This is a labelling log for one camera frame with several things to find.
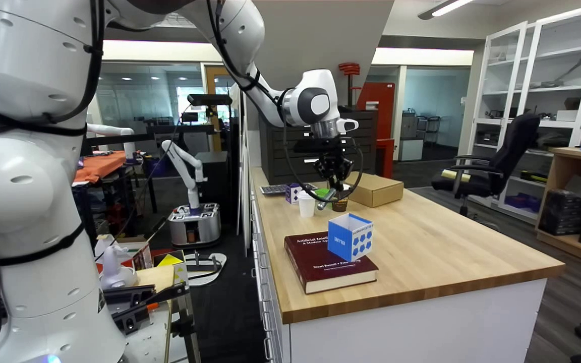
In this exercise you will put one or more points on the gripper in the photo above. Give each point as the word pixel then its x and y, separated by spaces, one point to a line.
pixel 334 162

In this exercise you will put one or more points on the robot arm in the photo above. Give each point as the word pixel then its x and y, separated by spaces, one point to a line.
pixel 28 201

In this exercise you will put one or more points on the grey marker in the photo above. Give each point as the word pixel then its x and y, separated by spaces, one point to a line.
pixel 325 200

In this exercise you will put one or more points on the closed cardboard box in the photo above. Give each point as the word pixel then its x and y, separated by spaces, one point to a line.
pixel 376 189

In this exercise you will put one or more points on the blue and white open box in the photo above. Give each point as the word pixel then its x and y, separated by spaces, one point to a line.
pixel 349 239

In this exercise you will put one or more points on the yellow and black box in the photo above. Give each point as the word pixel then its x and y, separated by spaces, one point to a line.
pixel 172 262

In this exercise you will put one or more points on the green object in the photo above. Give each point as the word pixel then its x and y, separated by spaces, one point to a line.
pixel 322 192

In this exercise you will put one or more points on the small brown cup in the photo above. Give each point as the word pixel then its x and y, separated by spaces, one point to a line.
pixel 340 205

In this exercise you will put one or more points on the white paper cup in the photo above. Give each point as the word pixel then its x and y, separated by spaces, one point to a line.
pixel 306 205

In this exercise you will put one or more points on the small purple and white cube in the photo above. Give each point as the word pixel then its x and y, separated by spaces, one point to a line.
pixel 292 194

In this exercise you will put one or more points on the grey calculator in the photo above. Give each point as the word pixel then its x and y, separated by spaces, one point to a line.
pixel 273 189

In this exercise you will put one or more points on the black drawer cabinet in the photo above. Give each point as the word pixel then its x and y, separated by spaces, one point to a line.
pixel 275 156

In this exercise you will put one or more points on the red machine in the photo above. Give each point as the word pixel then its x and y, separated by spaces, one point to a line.
pixel 377 111

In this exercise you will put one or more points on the dark red hardcover book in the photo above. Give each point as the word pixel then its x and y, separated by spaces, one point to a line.
pixel 321 264

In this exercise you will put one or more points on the small white robot on base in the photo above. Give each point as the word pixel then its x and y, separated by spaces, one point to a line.
pixel 192 201

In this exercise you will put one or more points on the ceiling light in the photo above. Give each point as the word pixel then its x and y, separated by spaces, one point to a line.
pixel 447 7

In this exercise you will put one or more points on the black clamp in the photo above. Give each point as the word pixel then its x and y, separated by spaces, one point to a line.
pixel 144 302

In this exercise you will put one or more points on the white glass door cabinet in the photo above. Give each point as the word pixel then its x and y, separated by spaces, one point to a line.
pixel 547 70

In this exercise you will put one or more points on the wooden shelf unit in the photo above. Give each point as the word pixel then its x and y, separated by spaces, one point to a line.
pixel 573 212

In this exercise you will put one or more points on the table with orange cloth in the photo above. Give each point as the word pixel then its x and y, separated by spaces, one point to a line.
pixel 99 166

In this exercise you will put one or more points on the white spray bottle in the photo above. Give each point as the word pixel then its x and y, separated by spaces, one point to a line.
pixel 115 269

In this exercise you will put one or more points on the camera on mount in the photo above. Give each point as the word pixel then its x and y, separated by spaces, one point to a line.
pixel 210 100

